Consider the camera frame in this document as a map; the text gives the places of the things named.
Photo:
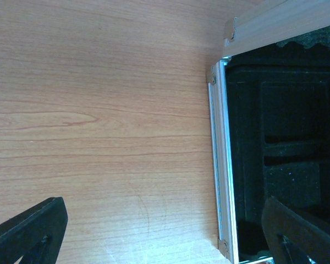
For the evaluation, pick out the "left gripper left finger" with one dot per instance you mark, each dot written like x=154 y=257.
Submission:
x=35 y=235

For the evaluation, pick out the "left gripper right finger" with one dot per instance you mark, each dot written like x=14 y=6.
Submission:
x=294 y=235

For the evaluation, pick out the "aluminium poker case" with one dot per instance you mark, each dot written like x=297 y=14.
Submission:
x=269 y=98

